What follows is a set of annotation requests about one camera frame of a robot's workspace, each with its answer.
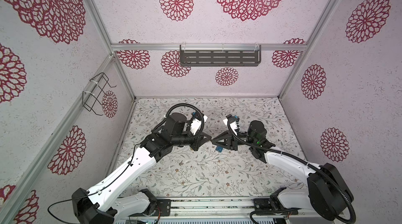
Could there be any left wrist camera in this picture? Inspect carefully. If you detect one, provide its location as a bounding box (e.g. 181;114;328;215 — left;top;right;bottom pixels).
189;112;208;135

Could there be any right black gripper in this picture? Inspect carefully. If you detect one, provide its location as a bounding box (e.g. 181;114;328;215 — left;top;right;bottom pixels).
213;131;257;153

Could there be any black wire wall basket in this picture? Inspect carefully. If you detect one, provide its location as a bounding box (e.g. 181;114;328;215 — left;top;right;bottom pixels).
81;72;118;118

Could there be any dark metal wall shelf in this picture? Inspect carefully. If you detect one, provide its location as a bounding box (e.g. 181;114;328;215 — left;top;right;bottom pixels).
179;45;261;67

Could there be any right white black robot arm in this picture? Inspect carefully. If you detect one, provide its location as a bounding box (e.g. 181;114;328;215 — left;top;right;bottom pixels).
211;116;357;224

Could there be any right black corrugated cable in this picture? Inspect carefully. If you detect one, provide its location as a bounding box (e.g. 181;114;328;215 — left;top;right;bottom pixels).
227;115;357;224

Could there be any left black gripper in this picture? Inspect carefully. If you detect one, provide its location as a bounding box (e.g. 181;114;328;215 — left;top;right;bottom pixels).
172;129;211;151

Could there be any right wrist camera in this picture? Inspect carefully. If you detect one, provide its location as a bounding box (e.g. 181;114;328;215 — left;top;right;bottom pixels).
222;114;240;135

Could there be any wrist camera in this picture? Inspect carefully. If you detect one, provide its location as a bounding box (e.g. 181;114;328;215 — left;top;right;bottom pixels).
222;114;240;135
189;112;208;135

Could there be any left thin black cable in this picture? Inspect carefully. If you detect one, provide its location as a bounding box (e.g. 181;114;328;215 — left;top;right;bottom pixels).
48;143;140;224

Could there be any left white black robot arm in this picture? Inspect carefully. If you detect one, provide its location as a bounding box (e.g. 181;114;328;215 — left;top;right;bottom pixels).
72;112;211;224

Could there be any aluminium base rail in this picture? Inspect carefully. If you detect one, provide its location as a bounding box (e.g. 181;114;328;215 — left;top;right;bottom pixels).
80;196;343;221

